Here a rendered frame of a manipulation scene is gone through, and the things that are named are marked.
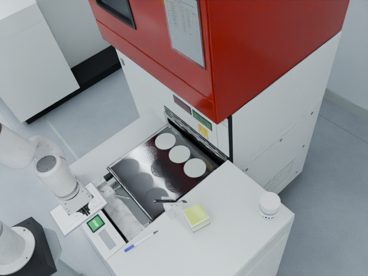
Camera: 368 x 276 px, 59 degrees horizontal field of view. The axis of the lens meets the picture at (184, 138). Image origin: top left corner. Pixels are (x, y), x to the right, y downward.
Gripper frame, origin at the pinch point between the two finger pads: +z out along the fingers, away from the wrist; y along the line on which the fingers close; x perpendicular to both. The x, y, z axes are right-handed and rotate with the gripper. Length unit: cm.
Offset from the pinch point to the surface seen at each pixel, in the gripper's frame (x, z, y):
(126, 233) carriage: 9.4, 17.2, -7.2
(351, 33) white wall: -12, 40, -206
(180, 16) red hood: 6, -56, -53
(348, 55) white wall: -10, 58, -206
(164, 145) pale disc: -12.8, 15.2, -44.9
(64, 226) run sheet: -5.7, 8.8, 10.2
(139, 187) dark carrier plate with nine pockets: -2.9, 15.3, -22.9
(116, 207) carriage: -3.2, 17.1, -10.1
